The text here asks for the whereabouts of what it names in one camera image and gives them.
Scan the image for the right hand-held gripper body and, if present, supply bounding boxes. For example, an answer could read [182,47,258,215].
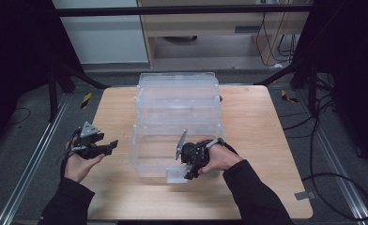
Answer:
[175,128,211,169]

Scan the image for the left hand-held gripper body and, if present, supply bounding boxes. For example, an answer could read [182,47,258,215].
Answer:
[69,121,103,160]

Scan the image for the clear plastic storage box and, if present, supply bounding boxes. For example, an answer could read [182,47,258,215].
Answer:
[128,72,225,185]

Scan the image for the person's left hand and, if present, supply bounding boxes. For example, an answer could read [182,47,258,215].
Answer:
[63,146,107,184]

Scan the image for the person's right hand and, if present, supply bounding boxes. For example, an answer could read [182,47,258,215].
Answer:
[198,142,244,175]

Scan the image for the yellow black floor tape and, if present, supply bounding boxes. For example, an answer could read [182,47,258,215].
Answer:
[80,92,93,110]
[281,89,299,104]

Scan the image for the black metal stand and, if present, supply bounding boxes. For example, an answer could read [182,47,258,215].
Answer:
[253,59,318,117]
[46,60,111,124]

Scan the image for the white cabinet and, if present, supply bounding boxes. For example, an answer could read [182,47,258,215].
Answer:
[51,0,149,66]

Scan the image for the dark curtain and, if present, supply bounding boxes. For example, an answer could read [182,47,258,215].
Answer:
[293,0,368,174]
[0,0,83,154]

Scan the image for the grey tape piece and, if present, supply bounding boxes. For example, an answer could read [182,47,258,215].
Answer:
[294,190,317,202]

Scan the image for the light wooden desk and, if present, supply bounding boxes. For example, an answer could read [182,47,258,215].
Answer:
[137,0,314,70]

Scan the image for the left hand-held gripper black cable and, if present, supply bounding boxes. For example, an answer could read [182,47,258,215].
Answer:
[59,129,81,180]

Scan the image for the aluminium floor rail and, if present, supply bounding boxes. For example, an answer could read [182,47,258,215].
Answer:
[298,90,368,225]
[0,93,71,225]

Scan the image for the thin black floor cable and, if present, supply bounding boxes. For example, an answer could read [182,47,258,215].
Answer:
[3,107,32,128]

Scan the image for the hanging cables under desk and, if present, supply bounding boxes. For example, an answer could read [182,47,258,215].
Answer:
[254,12,299,68]

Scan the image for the black floor cables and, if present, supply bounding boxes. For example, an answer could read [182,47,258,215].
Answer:
[278,74,338,140]

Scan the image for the black horizontal frame bar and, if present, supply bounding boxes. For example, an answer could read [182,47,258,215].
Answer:
[52,4,314,18]

